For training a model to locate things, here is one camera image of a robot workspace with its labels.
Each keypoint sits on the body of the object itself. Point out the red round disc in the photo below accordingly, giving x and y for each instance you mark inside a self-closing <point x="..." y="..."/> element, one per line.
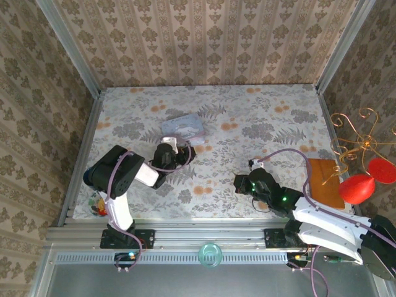
<point x="383" y="170"/>

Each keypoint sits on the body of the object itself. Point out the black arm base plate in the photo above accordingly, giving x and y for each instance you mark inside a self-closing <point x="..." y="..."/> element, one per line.
<point x="275" y="238"/>
<point x="145" y="238"/>

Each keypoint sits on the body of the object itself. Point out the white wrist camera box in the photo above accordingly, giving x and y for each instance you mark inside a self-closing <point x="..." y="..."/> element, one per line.
<point x="256" y="163"/>
<point x="170" y="143"/>

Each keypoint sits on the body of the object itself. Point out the brown wooden board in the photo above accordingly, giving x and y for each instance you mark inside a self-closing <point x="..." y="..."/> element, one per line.
<point x="325" y="185"/>

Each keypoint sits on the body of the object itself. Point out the light blue plastic pouch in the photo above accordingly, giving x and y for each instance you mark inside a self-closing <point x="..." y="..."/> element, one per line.
<point x="182" y="128"/>

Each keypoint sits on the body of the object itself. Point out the bowl of colourful pieces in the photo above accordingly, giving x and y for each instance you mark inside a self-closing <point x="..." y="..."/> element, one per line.
<point x="97" y="205"/>

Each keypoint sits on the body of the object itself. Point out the aluminium frame post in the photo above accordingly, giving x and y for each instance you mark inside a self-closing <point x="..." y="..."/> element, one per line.
<point x="68" y="46"/>
<point x="343" y="46"/>

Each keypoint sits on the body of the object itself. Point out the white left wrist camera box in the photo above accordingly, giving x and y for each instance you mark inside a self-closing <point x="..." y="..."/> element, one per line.
<point x="170" y="143"/>

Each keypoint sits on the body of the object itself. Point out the red rubber bulb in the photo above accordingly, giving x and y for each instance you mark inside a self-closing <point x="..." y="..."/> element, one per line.
<point x="355" y="189"/>

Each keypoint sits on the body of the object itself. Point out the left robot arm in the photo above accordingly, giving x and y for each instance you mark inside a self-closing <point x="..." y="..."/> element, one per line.
<point x="117" y="210"/>

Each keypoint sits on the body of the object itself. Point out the small circuit board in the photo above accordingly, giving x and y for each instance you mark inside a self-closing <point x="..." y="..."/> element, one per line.
<point x="298" y="258"/>
<point x="127" y="256"/>

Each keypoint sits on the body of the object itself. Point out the green glass cup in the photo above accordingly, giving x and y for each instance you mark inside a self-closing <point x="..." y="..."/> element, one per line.
<point x="210" y="255"/>

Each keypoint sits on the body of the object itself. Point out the floral table cover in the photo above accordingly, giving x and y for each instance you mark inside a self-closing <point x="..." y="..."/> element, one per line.
<point x="247" y="130"/>

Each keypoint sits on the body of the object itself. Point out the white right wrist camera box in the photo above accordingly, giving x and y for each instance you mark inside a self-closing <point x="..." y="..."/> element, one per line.
<point x="256" y="163"/>

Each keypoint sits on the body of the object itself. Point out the aluminium side rail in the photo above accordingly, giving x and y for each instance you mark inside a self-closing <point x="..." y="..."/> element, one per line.
<point x="88" y="139"/>
<point x="325" y="105"/>

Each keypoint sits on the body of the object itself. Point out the aluminium front rail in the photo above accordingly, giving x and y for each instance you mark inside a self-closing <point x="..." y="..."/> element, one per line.
<point x="201" y="235"/>

